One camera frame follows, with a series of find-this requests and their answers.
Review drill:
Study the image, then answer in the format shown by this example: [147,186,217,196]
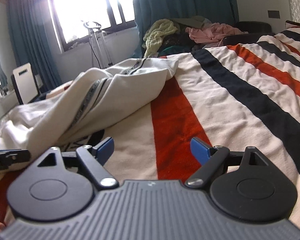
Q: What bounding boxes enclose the white garment steamer stand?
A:
[83,21,113,69]

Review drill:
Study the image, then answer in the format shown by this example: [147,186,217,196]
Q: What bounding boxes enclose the pink garment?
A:
[185,23,247,44]

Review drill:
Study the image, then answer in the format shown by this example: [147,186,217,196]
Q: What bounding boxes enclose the olive green garment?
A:
[171,16,211,29]

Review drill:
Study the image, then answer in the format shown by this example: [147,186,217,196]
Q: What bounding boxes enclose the striped bed blanket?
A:
[0,21,300,233]

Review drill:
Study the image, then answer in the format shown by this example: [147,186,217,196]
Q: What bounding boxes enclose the white dresser desk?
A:
[0,90,19,120]

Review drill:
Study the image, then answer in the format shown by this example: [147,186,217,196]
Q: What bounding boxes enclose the left teal curtain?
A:
[7,0,62,90]

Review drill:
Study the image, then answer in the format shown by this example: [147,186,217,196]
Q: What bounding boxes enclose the white track jacket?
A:
[0,57,179,170]

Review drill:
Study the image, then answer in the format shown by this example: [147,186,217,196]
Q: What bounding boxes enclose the teal curtain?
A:
[7,0,62,90]
[132,0,239,58]

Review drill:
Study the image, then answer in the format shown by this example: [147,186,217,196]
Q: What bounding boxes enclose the white black chair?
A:
[11,63,40,105]

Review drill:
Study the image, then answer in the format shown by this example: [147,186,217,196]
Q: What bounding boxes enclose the yellow-green knit blanket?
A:
[142,19,178,58]

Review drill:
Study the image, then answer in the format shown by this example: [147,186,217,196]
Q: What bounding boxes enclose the right teal curtain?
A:
[132,0,239,58]

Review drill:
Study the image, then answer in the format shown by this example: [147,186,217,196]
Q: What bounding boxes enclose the dark wall switch panel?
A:
[268,10,281,19]

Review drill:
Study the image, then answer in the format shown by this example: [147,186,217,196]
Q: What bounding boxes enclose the window with dark frame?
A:
[50,0,136,51]

